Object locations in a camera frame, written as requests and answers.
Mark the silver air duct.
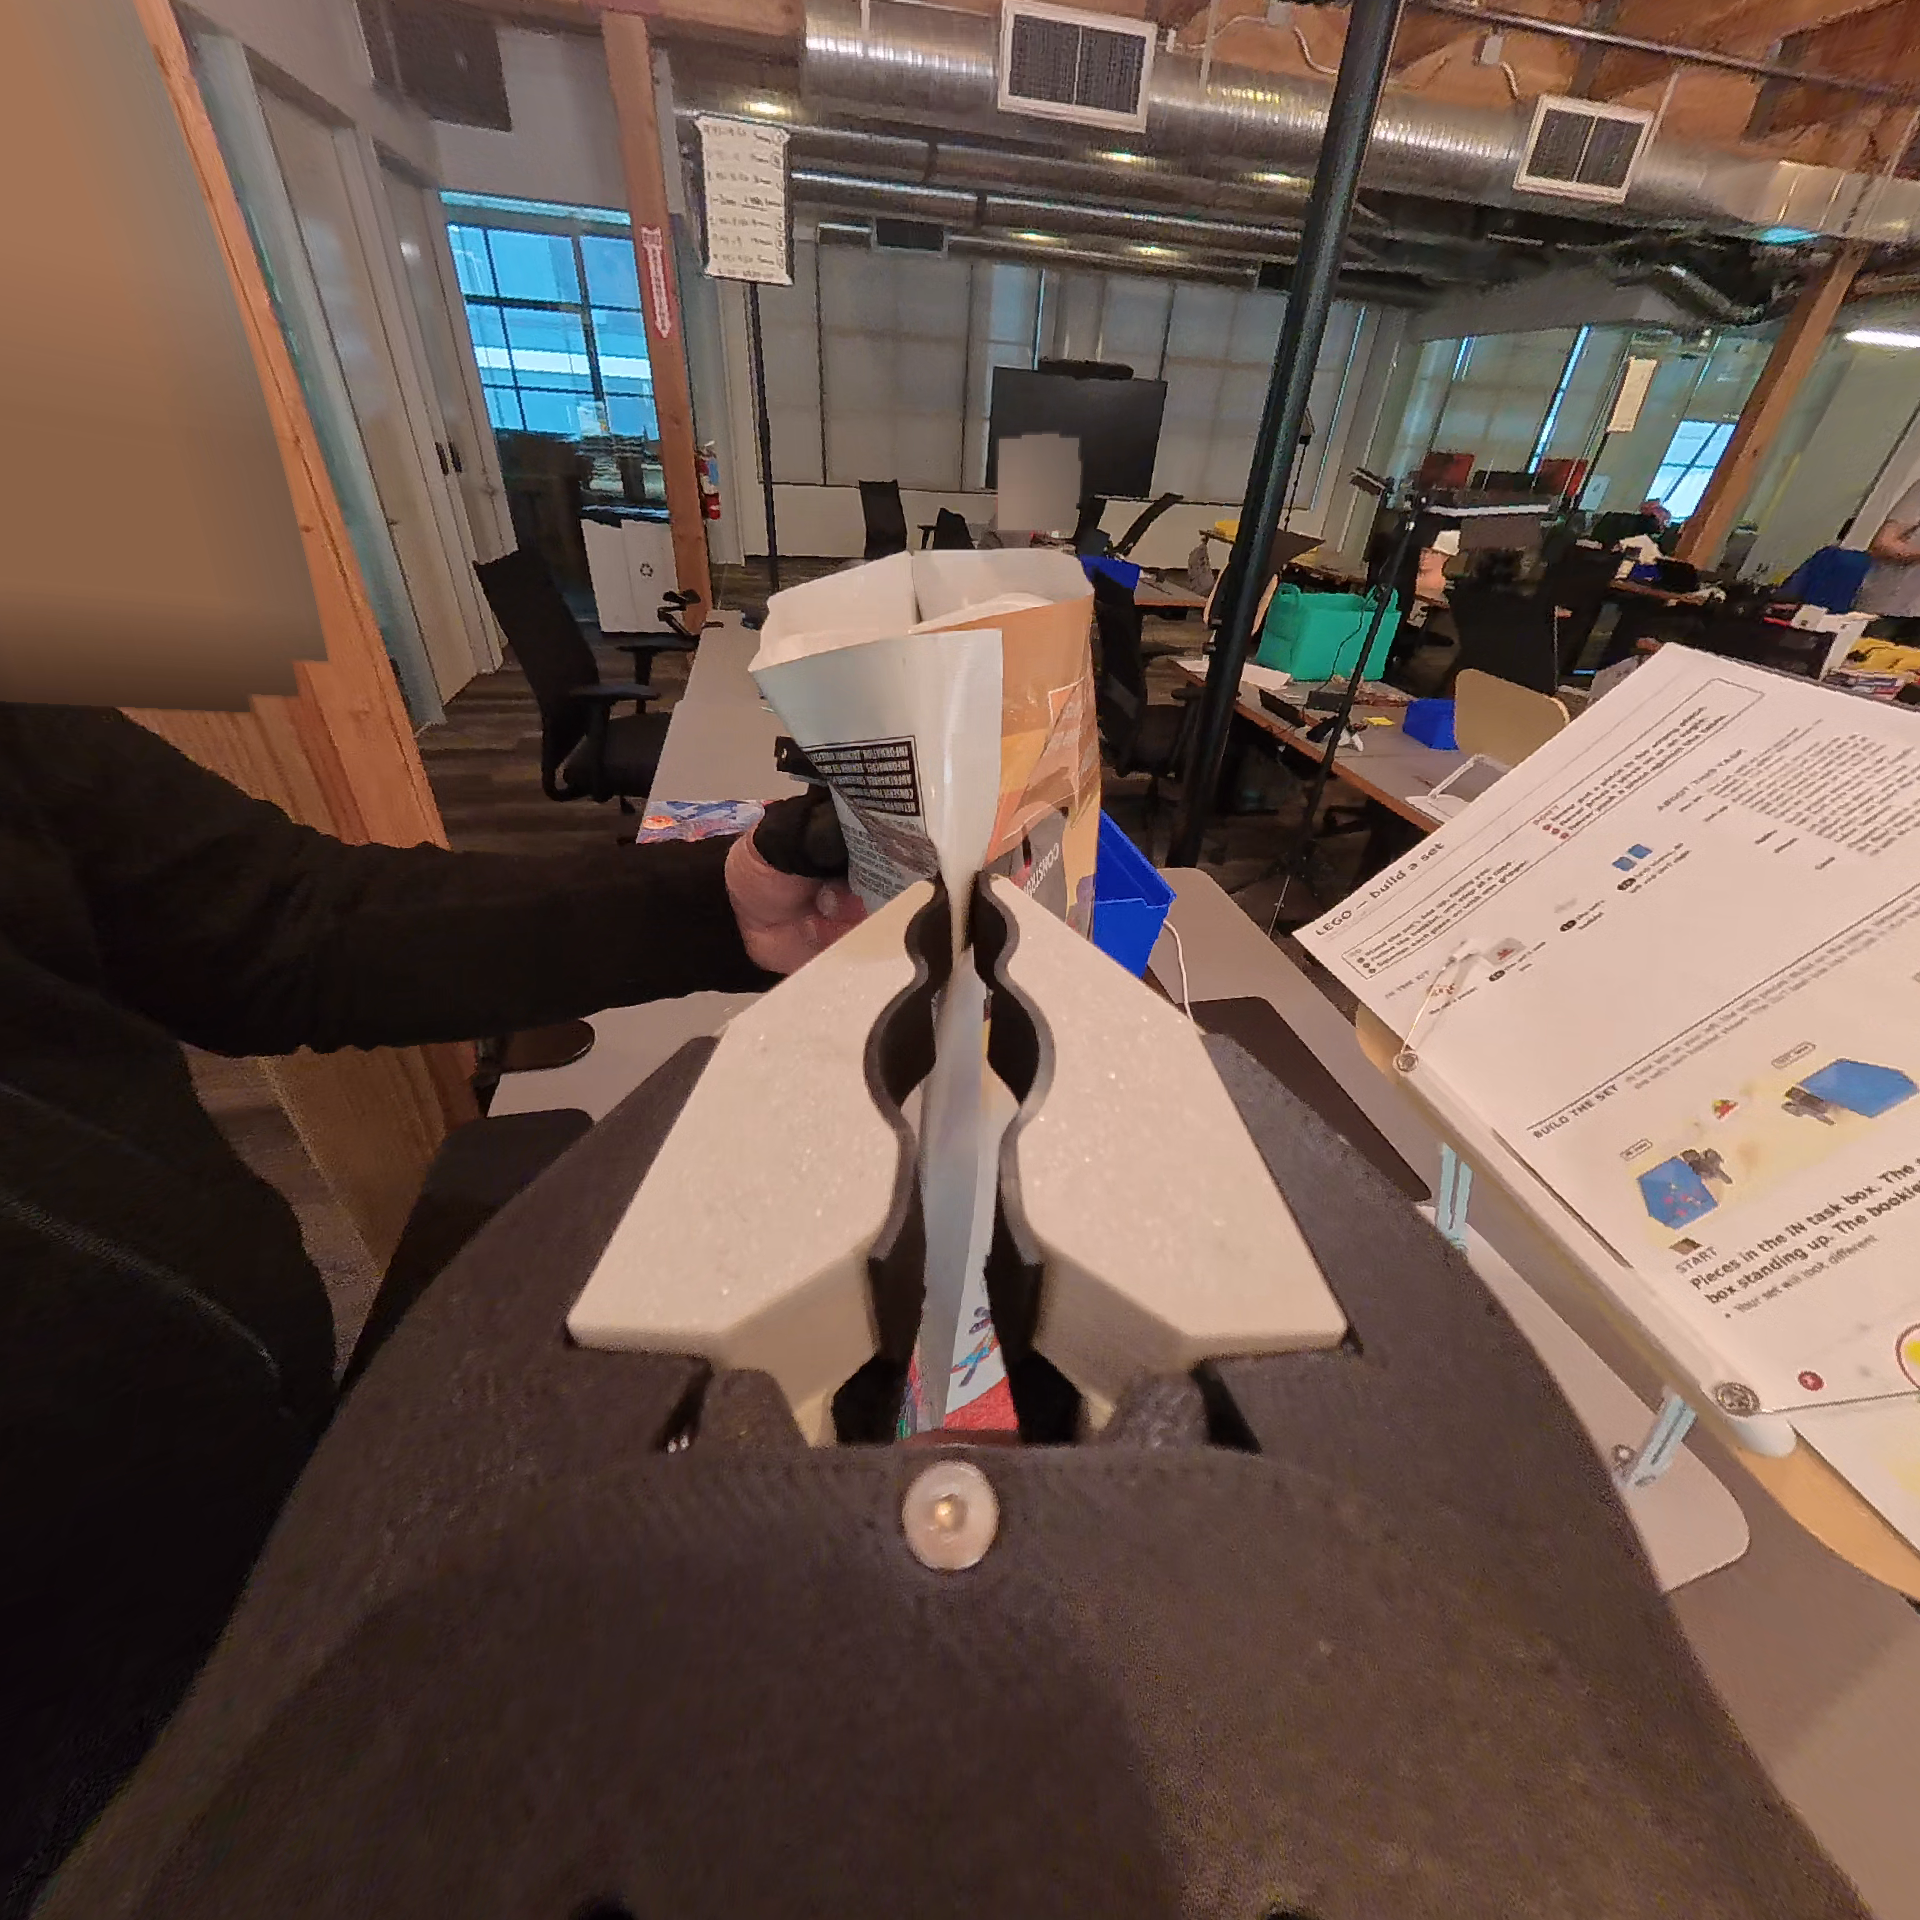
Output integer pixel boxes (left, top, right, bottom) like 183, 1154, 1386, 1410
803, 0, 1920, 229

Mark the paned window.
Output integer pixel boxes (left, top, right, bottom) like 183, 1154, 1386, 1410
445, 209, 667, 447

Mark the grey table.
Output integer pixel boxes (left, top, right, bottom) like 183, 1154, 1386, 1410
636, 605, 847, 845

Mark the green tote bag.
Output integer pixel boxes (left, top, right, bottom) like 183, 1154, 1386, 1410
1257, 581, 1404, 685

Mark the black wall speaker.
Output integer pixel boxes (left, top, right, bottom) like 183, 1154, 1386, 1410
361, 0, 516, 132

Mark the printed plastic toy bag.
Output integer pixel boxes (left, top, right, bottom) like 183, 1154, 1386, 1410
747, 546, 1109, 1442

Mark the person's left hand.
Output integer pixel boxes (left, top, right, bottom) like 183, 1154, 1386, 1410
724, 831, 872, 977

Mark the white document stand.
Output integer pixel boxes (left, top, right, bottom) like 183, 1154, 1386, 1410
1350, 665, 1920, 1601

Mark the white recycling bin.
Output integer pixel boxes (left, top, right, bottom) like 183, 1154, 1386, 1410
583, 510, 682, 635

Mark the person's left forearm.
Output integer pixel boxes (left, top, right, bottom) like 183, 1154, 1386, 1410
0, 704, 786, 1061

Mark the printed instruction sheet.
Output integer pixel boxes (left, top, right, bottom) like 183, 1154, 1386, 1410
1292, 641, 1920, 1422

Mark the white paper chart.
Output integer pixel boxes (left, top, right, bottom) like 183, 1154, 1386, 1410
693, 111, 797, 283

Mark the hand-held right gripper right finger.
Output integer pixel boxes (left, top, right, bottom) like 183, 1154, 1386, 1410
966, 874, 1353, 1445

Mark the black desk mat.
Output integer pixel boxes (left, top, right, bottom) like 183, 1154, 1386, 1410
1193, 991, 1438, 1206

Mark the person's black clothing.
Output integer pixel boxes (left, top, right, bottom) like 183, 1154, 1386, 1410
0, 959, 343, 1920

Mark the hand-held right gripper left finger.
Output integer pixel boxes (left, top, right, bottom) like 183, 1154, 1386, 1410
567, 874, 956, 1445

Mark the black wall screen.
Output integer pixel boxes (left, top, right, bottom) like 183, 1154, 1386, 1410
987, 365, 1171, 500

